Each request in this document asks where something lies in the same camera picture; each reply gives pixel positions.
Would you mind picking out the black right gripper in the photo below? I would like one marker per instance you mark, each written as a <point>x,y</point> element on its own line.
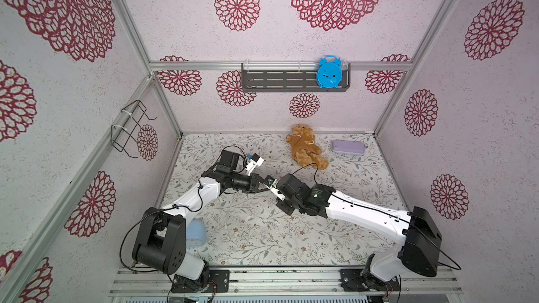
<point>284,193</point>

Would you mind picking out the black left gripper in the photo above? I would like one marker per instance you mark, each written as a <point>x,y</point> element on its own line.
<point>253,188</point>

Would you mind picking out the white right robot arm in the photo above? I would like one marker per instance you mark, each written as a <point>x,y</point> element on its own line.
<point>417,239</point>

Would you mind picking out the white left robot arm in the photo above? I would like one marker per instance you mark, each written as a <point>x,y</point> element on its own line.
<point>161,242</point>

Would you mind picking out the brown teddy bear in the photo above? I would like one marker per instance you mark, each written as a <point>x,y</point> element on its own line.
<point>304,150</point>

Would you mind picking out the purple rectangular case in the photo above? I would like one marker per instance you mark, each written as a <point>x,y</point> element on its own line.
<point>348,147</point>

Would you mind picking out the light blue cup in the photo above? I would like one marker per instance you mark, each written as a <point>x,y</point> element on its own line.
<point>196,234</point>

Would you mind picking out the blue alarm clock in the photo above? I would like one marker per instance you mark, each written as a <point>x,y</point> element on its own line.
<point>329,73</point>

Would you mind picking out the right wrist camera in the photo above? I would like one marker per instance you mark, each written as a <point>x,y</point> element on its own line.
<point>271,184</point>

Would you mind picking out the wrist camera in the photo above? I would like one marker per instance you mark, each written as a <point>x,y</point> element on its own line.
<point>271,184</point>
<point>254,161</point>

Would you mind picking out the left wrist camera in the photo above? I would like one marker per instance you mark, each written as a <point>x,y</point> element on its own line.
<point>254,161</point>

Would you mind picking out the grey wall shelf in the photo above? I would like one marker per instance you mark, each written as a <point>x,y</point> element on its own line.
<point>287,81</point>

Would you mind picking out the black wire wall basket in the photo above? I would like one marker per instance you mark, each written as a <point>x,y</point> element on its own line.
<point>121,135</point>

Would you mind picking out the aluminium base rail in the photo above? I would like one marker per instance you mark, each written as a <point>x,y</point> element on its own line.
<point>280,281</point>

